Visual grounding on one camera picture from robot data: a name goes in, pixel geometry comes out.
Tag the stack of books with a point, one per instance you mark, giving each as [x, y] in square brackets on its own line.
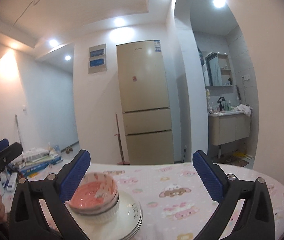
[34, 160]

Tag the pink strawberry rabbit bowl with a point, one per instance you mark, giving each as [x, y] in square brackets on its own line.
[95, 191]

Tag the beige three-door refrigerator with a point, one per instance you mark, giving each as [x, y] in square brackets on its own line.
[145, 103]

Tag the pink cartoon tablecloth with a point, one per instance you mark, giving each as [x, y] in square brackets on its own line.
[174, 201]

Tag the bathroom mirror cabinet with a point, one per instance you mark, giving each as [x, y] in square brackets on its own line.
[217, 70]

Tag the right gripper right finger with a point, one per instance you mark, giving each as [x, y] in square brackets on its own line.
[256, 218]

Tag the patterned bathroom floor mat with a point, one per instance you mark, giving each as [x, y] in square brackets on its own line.
[231, 160]

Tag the white ribbed bowl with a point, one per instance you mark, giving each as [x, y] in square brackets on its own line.
[101, 215]

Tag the beige bathroom vanity cabinet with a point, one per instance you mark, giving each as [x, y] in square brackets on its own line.
[228, 126]

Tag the electrical panel box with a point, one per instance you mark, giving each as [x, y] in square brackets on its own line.
[97, 59]

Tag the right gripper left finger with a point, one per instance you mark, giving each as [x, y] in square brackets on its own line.
[38, 210]

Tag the red broom and dustpan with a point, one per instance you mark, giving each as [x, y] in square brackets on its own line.
[123, 161]

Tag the white cartoon cat plate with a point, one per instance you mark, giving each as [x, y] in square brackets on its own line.
[124, 224]

